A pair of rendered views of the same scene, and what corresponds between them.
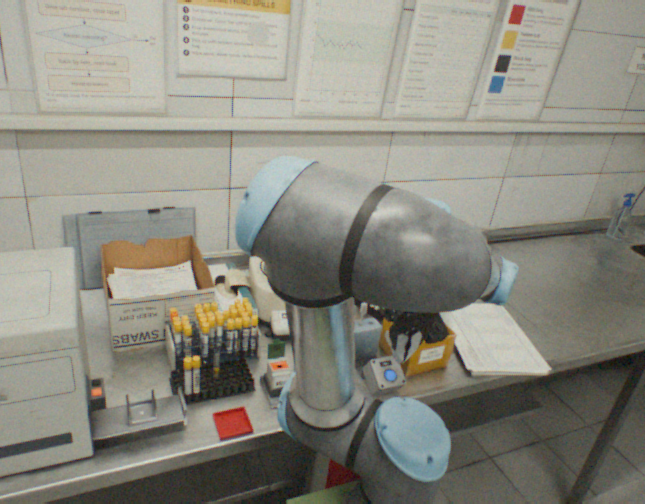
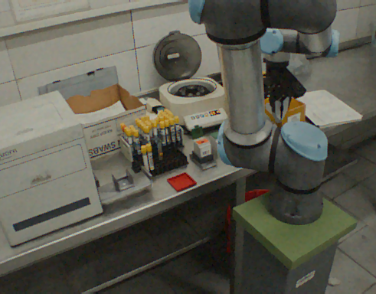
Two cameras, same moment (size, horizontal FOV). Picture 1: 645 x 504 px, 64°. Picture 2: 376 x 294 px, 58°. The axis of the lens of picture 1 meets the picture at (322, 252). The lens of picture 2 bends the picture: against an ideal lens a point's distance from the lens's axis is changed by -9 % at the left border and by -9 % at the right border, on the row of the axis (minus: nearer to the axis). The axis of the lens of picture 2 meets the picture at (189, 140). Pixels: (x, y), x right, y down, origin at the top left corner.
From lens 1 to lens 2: 0.24 m
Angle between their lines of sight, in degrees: 3
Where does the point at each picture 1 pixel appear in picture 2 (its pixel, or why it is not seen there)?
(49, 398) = (73, 174)
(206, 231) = (125, 80)
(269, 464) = (198, 229)
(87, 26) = not seen: outside the picture
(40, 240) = not seen: hidden behind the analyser
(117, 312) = (88, 132)
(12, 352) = (49, 145)
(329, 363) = (253, 92)
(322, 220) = not seen: outside the picture
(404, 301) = (299, 16)
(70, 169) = (38, 56)
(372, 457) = (285, 156)
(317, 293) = (245, 32)
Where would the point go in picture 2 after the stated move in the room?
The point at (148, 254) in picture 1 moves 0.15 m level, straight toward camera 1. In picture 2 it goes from (93, 101) to (100, 115)
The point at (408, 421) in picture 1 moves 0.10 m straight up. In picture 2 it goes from (301, 130) to (304, 92)
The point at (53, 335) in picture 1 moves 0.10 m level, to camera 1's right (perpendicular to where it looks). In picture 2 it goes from (69, 130) to (108, 126)
